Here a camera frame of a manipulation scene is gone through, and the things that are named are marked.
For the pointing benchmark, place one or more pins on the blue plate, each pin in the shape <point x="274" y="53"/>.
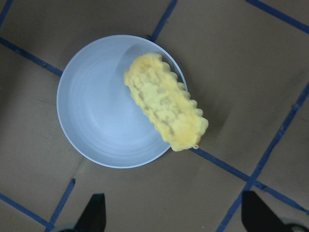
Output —
<point x="96" y="111"/>

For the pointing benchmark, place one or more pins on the brown paper table mat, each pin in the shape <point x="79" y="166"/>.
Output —
<point x="247" y="69"/>

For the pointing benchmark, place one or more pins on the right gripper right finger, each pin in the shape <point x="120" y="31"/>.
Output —
<point x="256" y="216"/>

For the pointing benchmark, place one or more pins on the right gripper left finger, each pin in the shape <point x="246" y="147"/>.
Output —
<point x="93" y="218"/>

